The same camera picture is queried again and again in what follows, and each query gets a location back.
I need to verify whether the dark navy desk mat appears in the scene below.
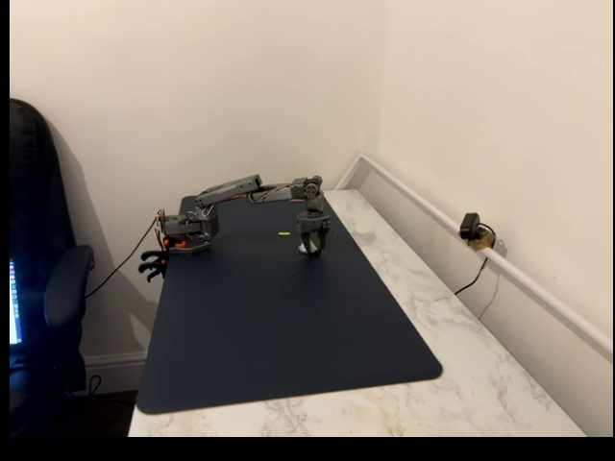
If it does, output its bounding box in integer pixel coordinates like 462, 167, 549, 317
135, 189, 443, 416

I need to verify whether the black webcam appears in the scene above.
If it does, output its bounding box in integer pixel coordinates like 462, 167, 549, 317
458, 211, 482, 240

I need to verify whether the black orange table clamp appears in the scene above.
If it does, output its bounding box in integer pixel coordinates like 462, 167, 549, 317
138, 261, 167, 285
139, 237, 170, 265

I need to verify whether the white baseboard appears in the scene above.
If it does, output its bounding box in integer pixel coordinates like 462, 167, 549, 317
83, 351, 148, 393

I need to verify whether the black office chair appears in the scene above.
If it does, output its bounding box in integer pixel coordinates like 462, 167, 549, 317
9, 98, 96, 438

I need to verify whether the laptop with lit screen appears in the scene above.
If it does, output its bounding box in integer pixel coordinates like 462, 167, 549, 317
9, 258, 24, 347

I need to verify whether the black webcam cable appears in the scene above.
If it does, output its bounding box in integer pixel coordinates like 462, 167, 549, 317
453, 223, 497, 297

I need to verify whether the tan webcam mount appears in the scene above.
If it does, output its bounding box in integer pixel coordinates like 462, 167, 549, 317
468, 230, 498, 253

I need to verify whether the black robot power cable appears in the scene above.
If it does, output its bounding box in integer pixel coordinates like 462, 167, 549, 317
84, 216, 160, 300

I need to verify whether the white wall ledge rail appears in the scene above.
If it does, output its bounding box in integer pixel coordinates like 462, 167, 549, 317
333, 152, 614, 357

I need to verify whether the black cable on floor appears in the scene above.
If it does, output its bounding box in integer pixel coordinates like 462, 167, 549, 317
66, 374, 104, 398

